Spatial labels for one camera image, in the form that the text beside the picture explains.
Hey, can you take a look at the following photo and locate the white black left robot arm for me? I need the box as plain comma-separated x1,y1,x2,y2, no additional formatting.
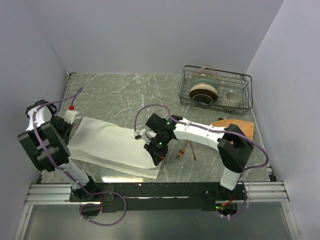
17,99,99,201

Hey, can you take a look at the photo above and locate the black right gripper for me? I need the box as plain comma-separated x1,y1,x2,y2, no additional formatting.
144,134,171,166

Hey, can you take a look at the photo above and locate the dark wire dish rack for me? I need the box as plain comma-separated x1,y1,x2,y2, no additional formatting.
178,65,253,115

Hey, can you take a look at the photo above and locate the rose gold fork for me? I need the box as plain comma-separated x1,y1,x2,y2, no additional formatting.
176,140,189,160

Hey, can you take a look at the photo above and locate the dark brown glossy bowl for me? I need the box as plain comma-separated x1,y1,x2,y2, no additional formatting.
189,89,218,105

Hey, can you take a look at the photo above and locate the rose gold spoon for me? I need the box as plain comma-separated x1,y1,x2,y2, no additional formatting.
188,140,197,162

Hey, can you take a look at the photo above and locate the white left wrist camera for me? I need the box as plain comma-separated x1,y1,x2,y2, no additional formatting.
62,105,82,124

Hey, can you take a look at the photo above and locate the cream white plate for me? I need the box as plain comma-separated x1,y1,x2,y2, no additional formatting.
190,83,218,95

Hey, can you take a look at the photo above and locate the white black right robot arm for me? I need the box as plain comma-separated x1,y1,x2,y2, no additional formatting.
140,113,254,200

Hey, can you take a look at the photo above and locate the teal green plate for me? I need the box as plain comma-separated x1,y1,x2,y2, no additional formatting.
191,78,218,88

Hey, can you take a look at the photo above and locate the grey ribbed cup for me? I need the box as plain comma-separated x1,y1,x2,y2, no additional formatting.
221,90,241,111

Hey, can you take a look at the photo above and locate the woven bamboo tray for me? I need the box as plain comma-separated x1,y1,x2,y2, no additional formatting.
211,119,255,140

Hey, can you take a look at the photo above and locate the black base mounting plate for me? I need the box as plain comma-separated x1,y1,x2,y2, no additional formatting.
69,182,247,213

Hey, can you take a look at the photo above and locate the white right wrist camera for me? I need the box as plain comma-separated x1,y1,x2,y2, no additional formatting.
133,129,152,140

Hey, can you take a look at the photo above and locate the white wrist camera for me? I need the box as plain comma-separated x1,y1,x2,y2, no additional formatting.
62,105,82,124
133,129,152,140

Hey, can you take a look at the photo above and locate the aluminium frame rail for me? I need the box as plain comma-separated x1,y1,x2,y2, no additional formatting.
24,182,289,205

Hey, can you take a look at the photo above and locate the white cloth napkin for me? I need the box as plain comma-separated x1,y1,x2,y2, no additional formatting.
68,117,161,179

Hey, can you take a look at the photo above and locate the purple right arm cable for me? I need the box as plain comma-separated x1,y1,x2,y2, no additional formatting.
134,103,270,220

